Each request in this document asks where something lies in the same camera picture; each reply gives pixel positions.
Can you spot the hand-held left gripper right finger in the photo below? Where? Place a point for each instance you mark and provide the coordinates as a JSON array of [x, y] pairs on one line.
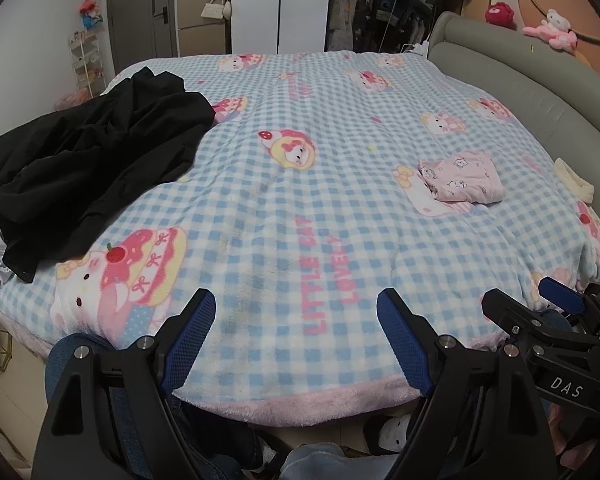
[[405, 345]]

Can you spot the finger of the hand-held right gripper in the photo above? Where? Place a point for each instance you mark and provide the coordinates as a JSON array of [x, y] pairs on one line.
[[510, 315], [562, 296]]

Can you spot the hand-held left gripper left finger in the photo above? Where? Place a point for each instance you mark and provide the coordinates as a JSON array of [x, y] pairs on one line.
[[190, 345]]

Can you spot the pink face print pajama garment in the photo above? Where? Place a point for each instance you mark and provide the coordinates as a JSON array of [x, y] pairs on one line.
[[472, 175]]

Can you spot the pink outline print pajama pants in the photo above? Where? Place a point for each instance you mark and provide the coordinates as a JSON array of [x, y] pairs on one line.
[[432, 180]]

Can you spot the white cat-face slipper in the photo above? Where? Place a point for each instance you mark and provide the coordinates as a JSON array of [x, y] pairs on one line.
[[395, 435]]

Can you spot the cream fluffy headband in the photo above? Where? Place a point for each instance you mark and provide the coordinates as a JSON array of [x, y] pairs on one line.
[[575, 182]]

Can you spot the light blue fluffy cloth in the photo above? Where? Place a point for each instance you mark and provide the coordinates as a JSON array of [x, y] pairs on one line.
[[315, 462]]

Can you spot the blue checkered cartoon cat blanket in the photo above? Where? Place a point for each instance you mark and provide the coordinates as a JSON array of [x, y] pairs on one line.
[[280, 210]]

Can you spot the black garment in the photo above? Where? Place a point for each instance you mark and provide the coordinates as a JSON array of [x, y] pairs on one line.
[[95, 160]]

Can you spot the grey padded bed headboard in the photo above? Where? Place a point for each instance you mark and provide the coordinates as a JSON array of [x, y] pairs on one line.
[[520, 75]]

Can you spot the pink white plush toy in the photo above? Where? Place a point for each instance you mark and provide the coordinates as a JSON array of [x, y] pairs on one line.
[[552, 30]]

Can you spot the pink fluffy item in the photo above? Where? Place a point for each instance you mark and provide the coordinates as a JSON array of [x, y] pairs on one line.
[[71, 101]]

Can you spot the white power strip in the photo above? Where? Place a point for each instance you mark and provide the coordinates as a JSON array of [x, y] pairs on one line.
[[417, 50]]

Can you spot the red plush toy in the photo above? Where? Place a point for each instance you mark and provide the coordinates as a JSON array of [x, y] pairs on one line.
[[500, 15]]

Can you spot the white shelf rack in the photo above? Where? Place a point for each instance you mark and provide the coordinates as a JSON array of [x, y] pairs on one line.
[[87, 65]]

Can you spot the beige cabinet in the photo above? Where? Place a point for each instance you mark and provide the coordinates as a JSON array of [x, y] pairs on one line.
[[200, 35]]

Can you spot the glass door wardrobe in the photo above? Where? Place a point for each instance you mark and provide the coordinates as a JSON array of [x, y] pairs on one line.
[[370, 15]]

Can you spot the grey door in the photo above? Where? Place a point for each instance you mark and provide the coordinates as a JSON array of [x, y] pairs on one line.
[[140, 15]]

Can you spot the white handbag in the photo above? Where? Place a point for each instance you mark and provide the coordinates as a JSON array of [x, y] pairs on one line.
[[211, 11]]

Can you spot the white wardrobe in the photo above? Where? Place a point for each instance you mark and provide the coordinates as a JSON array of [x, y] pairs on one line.
[[280, 5]]

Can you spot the red blue wall doll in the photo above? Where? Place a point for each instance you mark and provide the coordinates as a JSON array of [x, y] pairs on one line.
[[91, 12]]

